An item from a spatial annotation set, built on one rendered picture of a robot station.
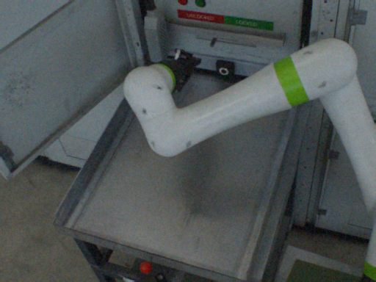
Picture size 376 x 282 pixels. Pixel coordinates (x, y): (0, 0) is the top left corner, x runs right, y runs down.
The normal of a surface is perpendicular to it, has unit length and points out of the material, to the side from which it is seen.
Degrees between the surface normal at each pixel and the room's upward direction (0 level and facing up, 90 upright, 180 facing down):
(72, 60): 90
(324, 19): 90
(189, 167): 0
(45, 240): 0
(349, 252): 0
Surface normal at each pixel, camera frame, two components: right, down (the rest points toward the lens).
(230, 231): -0.11, -0.63
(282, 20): -0.34, 0.75
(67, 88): 0.77, 0.43
